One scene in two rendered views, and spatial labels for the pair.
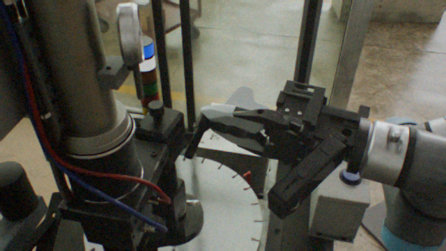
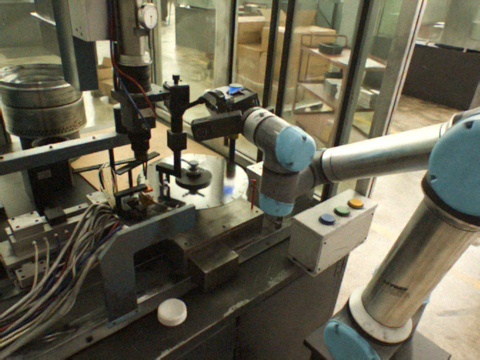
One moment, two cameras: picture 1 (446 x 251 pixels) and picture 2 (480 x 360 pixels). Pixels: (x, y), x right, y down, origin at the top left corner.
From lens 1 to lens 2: 65 cm
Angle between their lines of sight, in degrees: 30
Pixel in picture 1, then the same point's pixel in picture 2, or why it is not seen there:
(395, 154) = (255, 121)
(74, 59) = (125, 18)
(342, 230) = (306, 258)
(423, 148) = (268, 121)
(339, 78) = not seen: hidden behind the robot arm
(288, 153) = not seen: hidden behind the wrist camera
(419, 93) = not seen: outside the picture
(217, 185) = (231, 177)
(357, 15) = (380, 107)
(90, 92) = (128, 35)
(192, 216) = (201, 179)
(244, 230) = (221, 197)
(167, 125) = (176, 85)
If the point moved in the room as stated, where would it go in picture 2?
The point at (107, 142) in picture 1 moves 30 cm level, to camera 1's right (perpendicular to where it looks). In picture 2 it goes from (130, 60) to (240, 91)
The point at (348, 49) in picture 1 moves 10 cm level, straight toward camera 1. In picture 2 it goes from (372, 135) to (349, 141)
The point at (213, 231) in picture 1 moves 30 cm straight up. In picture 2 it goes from (205, 191) to (208, 86)
